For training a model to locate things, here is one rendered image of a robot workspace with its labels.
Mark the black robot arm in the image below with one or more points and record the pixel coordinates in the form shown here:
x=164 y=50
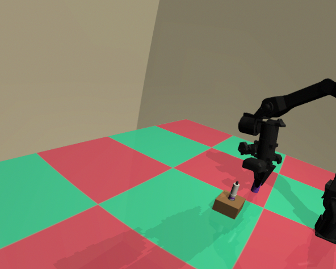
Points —
x=325 y=226

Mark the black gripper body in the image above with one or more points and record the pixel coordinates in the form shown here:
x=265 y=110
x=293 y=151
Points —
x=265 y=156

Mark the purple cylinder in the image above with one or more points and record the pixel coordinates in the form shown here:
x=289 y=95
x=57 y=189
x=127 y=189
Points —
x=254 y=189

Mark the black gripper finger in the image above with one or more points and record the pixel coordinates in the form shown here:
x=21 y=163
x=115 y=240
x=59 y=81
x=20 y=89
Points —
x=259 y=177
x=270 y=169

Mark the tan block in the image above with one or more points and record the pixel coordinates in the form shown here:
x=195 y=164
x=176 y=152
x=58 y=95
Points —
x=230 y=208

